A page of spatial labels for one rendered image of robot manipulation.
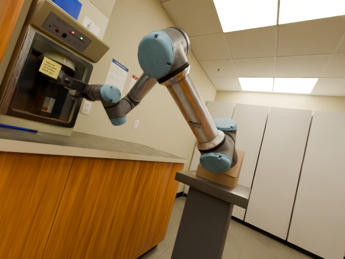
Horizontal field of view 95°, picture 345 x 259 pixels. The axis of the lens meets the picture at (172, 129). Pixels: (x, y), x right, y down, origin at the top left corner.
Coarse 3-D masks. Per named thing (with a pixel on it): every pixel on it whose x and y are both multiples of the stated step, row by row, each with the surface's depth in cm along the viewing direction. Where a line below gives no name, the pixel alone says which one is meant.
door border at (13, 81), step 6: (30, 30) 71; (30, 36) 71; (30, 42) 71; (24, 48) 70; (24, 54) 70; (18, 60) 69; (24, 60) 71; (18, 66) 70; (18, 72) 70; (12, 78) 69; (18, 78) 70; (12, 84) 69; (6, 90) 68; (12, 90) 70; (6, 96) 68; (6, 102) 69; (6, 108) 69
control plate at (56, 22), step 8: (48, 16) 70; (56, 16) 71; (48, 24) 72; (56, 24) 73; (64, 24) 75; (56, 32) 76; (64, 32) 77; (80, 32) 80; (64, 40) 80; (72, 40) 81; (80, 40) 83; (88, 40) 84; (80, 48) 86
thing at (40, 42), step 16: (32, 48) 72; (48, 48) 77; (64, 48) 82; (32, 64) 73; (64, 64) 83; (80, 64) 90; (32, 80) 74; (48, 80) 79; (16, 96) 71; (32, 96) 75; (48, 96) 80; (64, 96) 86; (16, 112) 72; (32, 112) 76; (48, 112) 82; (64, 112) 88
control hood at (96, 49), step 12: (48, 0) 66; (36, 12) 68; (48, 12) 69; (60, 12) 71; (36, 24) 71; (72, 24) 76; (96, 36) 84; (72, 48) 85; (96, 48) 89; (108, 48) 92; (96, 60) 95
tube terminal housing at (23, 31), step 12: (36, 0) 73; (84, 0) 87; (84, 12) 88; (96, 12) 93; (24, 24) 76; (96, 24) 94; (24, 36) 71; (48, 36) 77; (12, 60) 73; (0, 96) 70; (0, 120) 69; (12, 120) 72; (24, 120) 76; (48, 132) 84; (60, 132) 89
